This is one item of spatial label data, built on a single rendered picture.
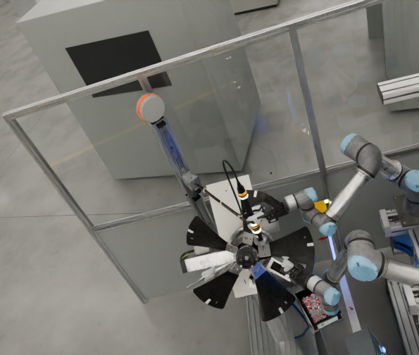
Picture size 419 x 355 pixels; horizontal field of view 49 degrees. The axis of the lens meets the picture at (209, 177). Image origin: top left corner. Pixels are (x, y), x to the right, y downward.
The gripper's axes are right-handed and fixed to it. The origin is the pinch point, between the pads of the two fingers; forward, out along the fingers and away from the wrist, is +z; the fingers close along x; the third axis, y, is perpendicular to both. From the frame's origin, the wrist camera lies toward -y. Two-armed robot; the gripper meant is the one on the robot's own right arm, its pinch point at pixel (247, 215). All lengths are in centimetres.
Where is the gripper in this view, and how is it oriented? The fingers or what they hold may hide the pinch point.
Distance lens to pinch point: 226.8
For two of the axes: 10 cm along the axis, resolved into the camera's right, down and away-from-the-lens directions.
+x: -1.8, -6.0, 7.8
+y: 3.0, 7.2, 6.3
